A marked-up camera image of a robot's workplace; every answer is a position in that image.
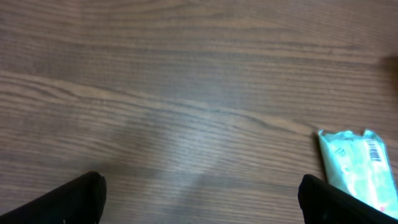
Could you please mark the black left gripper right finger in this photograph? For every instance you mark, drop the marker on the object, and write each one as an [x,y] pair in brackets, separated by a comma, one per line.
[322,203]

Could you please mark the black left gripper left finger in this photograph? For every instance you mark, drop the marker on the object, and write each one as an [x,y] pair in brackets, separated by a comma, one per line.
[81,200]

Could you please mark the teal wet wipes pack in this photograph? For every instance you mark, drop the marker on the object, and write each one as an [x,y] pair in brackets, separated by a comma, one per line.
[358,164]

